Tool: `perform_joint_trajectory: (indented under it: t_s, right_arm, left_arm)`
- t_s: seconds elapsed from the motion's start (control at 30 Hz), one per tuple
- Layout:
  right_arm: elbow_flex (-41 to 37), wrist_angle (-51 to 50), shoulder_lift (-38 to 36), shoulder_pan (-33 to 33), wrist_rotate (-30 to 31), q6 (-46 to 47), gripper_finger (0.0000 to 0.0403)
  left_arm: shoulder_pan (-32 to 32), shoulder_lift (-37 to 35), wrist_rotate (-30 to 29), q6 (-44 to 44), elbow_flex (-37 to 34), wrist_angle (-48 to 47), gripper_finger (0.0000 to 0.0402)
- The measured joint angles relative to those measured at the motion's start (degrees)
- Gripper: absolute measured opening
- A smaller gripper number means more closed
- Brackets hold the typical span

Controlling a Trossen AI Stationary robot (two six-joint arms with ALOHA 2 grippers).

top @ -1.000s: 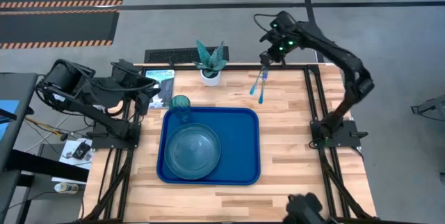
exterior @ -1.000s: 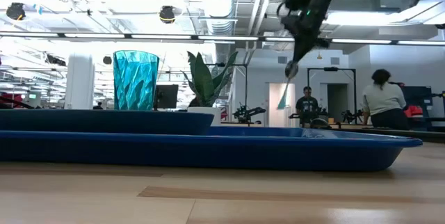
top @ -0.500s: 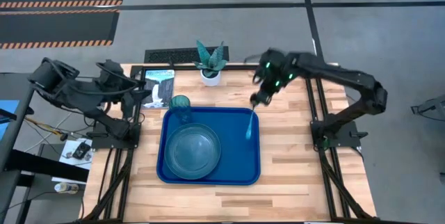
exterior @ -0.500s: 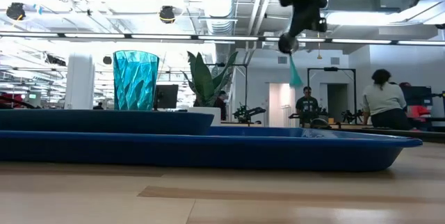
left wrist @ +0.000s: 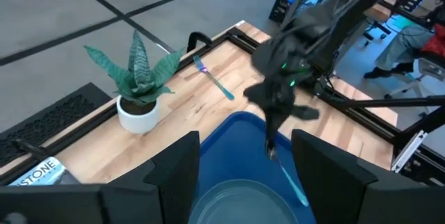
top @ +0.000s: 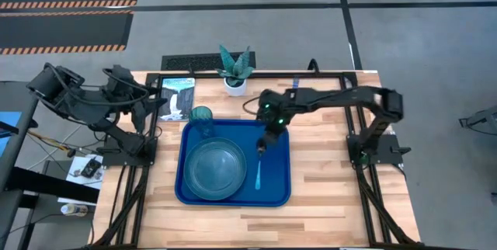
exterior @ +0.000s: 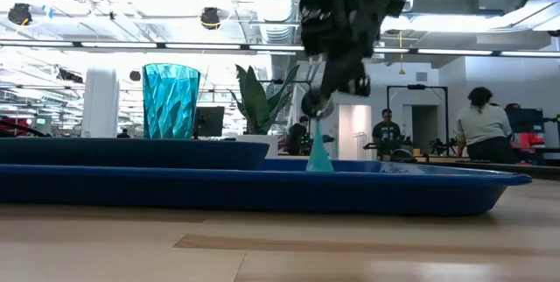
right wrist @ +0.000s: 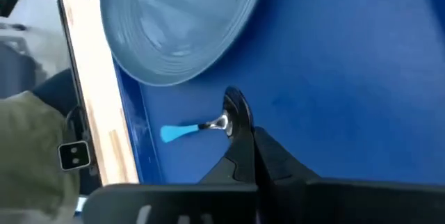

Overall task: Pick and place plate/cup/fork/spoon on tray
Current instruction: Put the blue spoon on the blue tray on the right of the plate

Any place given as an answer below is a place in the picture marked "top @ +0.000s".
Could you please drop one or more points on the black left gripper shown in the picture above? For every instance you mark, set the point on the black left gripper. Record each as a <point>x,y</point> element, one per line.
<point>136,96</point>

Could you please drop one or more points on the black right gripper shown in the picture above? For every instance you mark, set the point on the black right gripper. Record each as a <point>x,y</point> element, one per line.
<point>276,126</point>

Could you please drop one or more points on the light blue plastic spoon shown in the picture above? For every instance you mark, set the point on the light blue plastic spoon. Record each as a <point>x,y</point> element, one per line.
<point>258,176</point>

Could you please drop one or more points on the teal translucent plastic plate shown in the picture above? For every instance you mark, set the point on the teal translucent plastic plate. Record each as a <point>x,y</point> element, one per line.
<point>215,168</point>

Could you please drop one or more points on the teal faceted plastic cup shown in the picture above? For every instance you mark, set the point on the teal faceted plastic cup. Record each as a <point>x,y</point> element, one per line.
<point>201,116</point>

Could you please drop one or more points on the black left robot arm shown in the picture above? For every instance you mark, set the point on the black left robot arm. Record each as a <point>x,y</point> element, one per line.
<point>77,104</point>

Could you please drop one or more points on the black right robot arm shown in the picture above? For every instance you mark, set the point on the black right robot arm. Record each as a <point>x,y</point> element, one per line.
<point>338,96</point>

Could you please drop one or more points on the blue plastic tray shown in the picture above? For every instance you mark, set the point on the blue plastic tray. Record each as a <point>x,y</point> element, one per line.
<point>272,180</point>

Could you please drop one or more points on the Yellowstone waterfall picture card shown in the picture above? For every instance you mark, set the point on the Yellowstone waterfall picture card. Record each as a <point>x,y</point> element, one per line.
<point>176,98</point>

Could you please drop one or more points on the white plant pot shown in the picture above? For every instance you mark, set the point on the white plant pot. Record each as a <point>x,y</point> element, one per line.
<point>235,90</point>

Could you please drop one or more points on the black floor vent grille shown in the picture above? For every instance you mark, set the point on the black floor vent grille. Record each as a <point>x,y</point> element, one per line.
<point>190,61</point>

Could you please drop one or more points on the small black electronic device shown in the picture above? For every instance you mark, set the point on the small black electronic device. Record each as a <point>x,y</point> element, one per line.
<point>91,167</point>

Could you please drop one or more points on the green succulent plant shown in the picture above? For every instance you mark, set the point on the green succulent plant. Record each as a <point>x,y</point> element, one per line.
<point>237,65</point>

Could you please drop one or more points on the white paper sheet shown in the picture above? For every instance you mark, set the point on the white paper sheet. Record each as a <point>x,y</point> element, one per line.
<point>74,176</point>

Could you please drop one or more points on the plastic bottle with label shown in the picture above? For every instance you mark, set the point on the plastic bottle with label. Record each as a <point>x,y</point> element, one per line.
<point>74,209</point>

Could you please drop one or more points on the black side table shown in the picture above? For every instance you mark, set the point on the black side table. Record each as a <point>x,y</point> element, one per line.
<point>39,180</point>

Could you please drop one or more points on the grey stand on floor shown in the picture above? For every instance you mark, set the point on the grey stand on floor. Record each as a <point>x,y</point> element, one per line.
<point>481,120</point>

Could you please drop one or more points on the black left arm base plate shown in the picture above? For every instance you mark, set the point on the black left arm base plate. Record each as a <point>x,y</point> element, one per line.
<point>116,157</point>

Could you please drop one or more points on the black aluminium table frame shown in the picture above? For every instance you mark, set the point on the black aluminium table frame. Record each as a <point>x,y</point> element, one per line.
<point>252,75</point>

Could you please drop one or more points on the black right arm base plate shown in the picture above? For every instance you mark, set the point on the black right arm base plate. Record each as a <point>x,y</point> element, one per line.
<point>384,151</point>

